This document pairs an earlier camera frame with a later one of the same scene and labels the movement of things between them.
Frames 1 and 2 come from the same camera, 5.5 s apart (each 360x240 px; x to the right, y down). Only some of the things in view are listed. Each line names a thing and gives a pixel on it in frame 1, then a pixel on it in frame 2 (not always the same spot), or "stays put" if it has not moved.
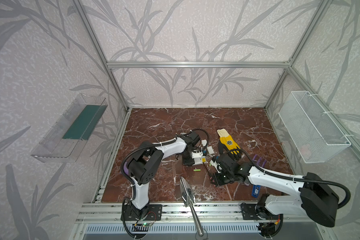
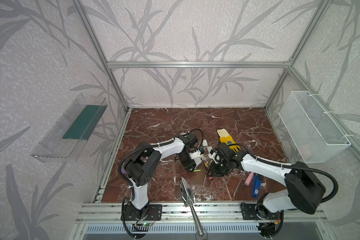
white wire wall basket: x=315 y=139 stays put
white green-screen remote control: x=199 y=160 stays put
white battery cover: x=210 y=150 stays put
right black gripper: x=217 y=179 → x=215 y=168
